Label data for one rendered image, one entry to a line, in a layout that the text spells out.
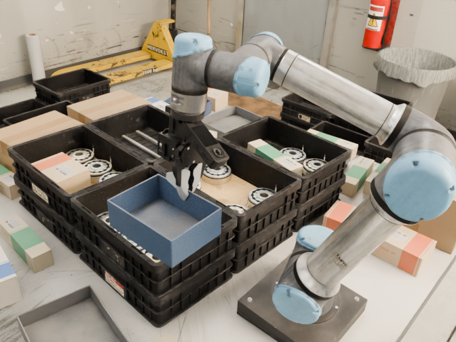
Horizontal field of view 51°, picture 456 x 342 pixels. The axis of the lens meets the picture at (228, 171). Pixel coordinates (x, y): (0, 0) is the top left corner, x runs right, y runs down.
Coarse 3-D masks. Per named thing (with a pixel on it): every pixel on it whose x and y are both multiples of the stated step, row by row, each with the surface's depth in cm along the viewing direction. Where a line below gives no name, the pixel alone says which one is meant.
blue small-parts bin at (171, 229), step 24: (144, 192) 111; (168, 192) 112; (192, 192) 106; (120, 216) 102; (144, 216) 109; (168, 216) 109; (192, 216) 110; (216, 216) 102; (144, 240) 99; (168, 240) 92; (192, 240) 98; (168, 264) 96
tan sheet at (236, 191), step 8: (232, 176) 171; (208, 184) 166; (224, 184) 167; (232, 184) 167; (240, 184) 167; (248, 184) 167; (208, 192) 162; (216, 192) 162; (224, 192) 162; (232, 192) 162; (240, 192) 163; (248, 192) 163; (224, 200) 158; (232, 200) 158; (240, 200) 158; (248, 208) 155
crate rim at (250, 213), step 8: (224, 144) 171; (240, 152) 167; (160, 160) 159; (256, 160) 162; (160, 168) 154; (272, 168) 159; (288, 176) 155; (296, 176) 154; (296, 184) 150; (200, 192) 143; (280, 192) 146; (288, 192) 148; (216, 200) 140; (264, 200) 141; (272, 200) 143; (256, 208) 138; (264, 208) 141; (240, 216) 134; (248, 216) 136
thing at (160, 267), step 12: (144, 168) 154; (156, 168) 154; (120, 180) 148; (84, 192) 140; (72, 204) 137; (216, 204) 138; (84, 216) 134; (96, 216) 131; (228, 216) 135; (108, 228) 127; (228, 228) 131; (120, 240) 123; (132, 252) 120; (144, 264) 118; (156, 264) 116
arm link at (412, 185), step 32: (416, 160) 81; (448, 160) 83; (384, 192) 85; (416, 192) 82; (448, 192) 81; (352, 224) 96; (384, 224) 91; (320, 256) 103; (352, 256) 98; (288, 288) 107; (320, 288) 105
